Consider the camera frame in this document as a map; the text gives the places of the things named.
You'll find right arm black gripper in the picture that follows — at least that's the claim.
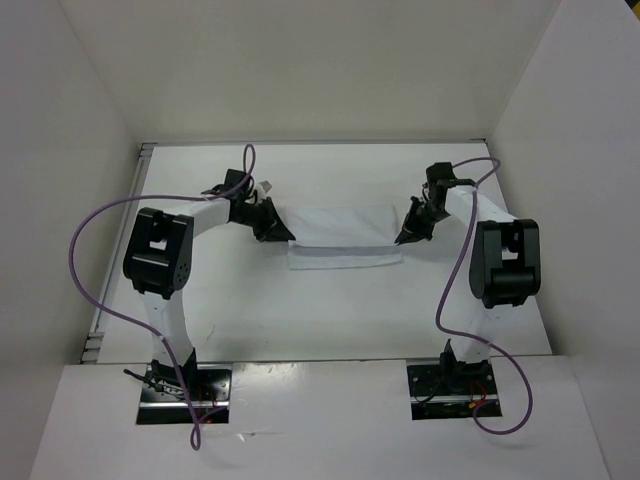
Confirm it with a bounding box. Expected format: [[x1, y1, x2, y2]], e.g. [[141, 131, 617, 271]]
[[396, 196, 451, 245]]

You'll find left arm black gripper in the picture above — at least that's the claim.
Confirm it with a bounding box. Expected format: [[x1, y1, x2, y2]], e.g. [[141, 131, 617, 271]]
[[233, 196, 294, 242]]

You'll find white fabric skirt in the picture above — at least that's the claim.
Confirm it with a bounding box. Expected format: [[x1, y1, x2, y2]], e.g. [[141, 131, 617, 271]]
[[284, 205, 403, 270]]

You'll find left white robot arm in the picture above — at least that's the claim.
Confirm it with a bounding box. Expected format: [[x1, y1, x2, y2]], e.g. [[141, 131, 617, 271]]
[[123, 197, 403, 400]]

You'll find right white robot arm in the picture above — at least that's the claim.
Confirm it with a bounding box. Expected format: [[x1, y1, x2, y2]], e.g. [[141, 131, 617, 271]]
[[396, 186, 541, 393]]

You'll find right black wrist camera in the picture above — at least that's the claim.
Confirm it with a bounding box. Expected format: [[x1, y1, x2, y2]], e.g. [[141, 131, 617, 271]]
[[425, 162, 457, 189]]

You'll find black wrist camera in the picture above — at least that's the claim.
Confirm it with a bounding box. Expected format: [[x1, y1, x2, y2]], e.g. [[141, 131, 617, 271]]
[[223, 169, 253, 196], [425, 162, 457, 189]]

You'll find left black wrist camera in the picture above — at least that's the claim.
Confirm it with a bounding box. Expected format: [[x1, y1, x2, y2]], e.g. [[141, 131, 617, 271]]
[[223, 169, 253, 196]]

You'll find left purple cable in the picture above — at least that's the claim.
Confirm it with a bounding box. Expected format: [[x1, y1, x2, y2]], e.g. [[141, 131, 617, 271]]
[[67, 143, 259, 451]]

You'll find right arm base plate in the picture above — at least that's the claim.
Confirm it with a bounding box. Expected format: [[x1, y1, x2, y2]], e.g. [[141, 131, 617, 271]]
[[406, 360, 502, 421]]

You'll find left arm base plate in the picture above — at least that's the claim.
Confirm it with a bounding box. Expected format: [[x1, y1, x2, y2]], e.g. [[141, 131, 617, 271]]
[[136, 363, 235, 426]]

